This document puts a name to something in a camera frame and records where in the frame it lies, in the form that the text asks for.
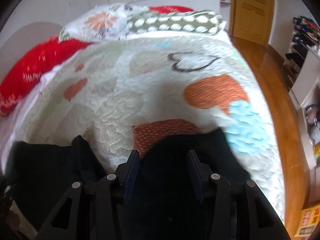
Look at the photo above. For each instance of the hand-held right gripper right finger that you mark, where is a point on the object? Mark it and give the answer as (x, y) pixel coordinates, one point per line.
(197, 177)

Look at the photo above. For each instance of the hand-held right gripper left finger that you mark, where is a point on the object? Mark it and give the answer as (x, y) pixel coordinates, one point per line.
(132, 173)

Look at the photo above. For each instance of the black pants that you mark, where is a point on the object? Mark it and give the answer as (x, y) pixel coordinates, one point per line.
(175, 150)

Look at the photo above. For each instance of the heart print quilt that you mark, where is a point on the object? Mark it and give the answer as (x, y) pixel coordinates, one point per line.
(150, 92)

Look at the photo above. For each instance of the yellow printed box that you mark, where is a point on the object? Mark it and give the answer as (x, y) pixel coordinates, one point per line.
(308, 221)

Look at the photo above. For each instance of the white bed sheet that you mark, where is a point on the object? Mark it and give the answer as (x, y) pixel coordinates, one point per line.
(15, 130)

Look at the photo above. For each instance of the large red pillow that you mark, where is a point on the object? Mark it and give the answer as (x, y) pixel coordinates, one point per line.
(37, 60)

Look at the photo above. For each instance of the green dotted pillow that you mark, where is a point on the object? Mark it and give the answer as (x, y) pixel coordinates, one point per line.
(175, 22)

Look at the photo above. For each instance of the floral white pillow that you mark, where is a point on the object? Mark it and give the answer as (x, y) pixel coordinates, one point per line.
(100, 20)

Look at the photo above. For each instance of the open shelf with clothes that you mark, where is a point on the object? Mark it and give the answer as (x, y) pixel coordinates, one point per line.
(300, 45)

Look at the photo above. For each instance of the wooden door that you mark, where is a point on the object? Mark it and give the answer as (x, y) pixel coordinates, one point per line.
(252, 17)

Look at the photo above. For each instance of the small red pillow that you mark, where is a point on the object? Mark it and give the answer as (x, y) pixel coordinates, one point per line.
(170, 8)

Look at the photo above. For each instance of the grey arched headboard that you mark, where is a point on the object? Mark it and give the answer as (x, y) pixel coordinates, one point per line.
(30, 32)

